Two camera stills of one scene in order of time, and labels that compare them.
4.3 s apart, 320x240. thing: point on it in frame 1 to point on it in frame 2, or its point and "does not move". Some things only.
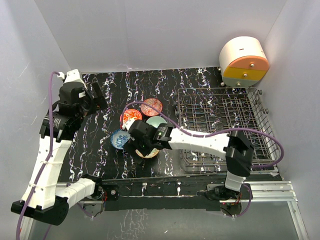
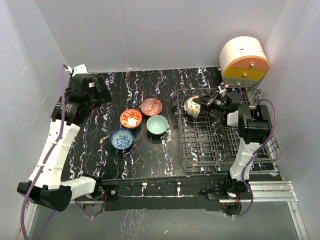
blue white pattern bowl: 119,137 does not move
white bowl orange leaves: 153,153 to 192,108
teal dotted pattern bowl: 156,120 does not move
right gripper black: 144,152 to 207,101
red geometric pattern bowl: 148,110 does not move
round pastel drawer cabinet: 243,61 does not move
